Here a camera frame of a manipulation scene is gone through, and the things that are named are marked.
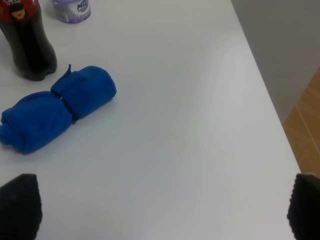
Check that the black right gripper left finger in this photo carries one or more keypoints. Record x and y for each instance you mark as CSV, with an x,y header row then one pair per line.
x,y
20,208

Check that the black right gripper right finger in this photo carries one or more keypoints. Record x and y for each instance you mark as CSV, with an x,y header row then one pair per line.
x,y
304,207

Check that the blue cloth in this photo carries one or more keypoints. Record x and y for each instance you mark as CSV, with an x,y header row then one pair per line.
x,y
38,118

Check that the cola bottle yellow cap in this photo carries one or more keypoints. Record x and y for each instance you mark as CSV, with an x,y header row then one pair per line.
x,y
22,25

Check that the purple white can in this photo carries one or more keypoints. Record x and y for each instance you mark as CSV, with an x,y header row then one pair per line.
x,y
72,11

